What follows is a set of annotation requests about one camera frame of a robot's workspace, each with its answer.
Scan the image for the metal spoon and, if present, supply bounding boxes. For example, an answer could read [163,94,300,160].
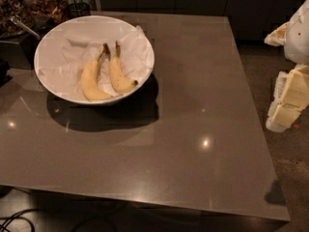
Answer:
[11,15,41,40]

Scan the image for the black cable on floor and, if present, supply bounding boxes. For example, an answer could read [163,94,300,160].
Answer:
[0,208,119,232]

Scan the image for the white bowl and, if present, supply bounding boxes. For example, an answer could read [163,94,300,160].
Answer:
[33,14,155,106]

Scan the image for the white paper liner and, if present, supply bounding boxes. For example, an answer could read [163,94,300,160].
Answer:
[38,25,154,102]

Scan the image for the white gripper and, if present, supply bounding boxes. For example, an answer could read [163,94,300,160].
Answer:
[264,0,309,132]

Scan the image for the glass bowl with snacks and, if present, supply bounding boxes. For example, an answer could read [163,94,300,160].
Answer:
[0,0,69,39]

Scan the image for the dark cup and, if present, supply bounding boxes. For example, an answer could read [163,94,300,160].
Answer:
[67,2,90,18]

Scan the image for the yellow banana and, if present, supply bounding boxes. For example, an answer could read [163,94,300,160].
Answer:
[80,45,111,102]
[109,42,138,94]

